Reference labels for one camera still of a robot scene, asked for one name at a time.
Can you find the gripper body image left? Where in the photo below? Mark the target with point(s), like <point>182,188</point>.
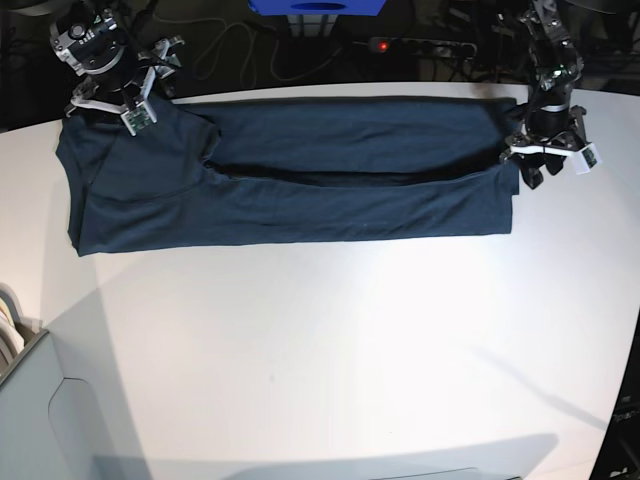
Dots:
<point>114,78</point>

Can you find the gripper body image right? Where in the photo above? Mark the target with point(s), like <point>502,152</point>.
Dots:
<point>556,130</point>

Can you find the dark blue T-shirt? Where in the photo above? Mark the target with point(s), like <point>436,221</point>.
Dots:
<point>152,192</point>

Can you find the blue box with oval hole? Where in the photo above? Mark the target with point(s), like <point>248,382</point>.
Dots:
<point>322,7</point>

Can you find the black power strip red light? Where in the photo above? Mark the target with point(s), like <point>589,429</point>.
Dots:
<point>423,47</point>

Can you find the white slats at left edge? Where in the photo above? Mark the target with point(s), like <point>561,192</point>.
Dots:
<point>17,330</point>

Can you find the grey bin at table corner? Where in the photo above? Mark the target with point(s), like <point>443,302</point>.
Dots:
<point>46,418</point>

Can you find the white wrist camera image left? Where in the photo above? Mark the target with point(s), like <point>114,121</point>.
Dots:
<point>139,118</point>

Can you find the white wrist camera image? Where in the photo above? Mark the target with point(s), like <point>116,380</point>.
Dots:
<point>139,118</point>
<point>584,160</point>

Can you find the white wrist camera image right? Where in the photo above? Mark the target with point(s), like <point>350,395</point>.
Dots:
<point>584,160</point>

